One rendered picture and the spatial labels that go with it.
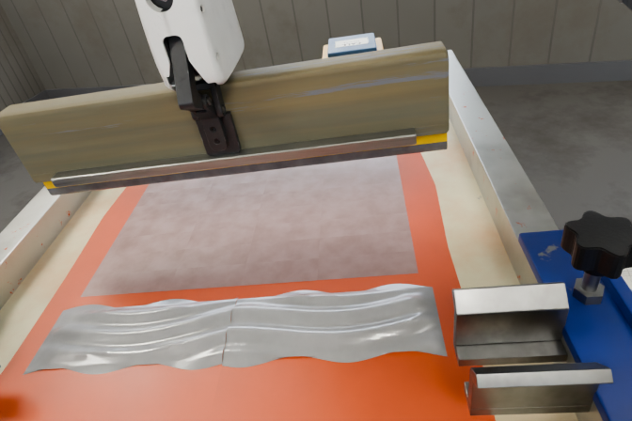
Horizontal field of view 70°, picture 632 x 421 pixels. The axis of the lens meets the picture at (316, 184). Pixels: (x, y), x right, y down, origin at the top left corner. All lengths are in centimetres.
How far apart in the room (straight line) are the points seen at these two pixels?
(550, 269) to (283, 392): 22
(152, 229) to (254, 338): 22
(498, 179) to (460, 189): 6
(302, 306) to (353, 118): 17
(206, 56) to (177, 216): 27
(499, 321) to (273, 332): 18
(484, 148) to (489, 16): 248
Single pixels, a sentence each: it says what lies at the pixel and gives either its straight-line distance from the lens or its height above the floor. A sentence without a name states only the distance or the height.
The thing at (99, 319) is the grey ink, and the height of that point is 96.
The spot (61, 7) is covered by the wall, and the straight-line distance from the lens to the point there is 403.
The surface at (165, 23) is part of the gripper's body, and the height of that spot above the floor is 120.
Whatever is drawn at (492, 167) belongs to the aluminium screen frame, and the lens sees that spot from 51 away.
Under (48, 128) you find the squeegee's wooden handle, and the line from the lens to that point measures 49.
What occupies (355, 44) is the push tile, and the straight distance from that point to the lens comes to 98.
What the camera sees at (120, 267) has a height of 96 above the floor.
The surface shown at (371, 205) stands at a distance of 52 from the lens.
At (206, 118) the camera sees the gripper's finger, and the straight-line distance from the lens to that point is 40.
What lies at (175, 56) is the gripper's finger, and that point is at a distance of 36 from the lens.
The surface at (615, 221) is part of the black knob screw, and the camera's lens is 35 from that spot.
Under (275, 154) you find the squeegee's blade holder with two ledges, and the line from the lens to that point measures 41.
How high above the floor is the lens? 127
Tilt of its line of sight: 34 degrees down
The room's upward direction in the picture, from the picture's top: 10 degrees counter-clockwise
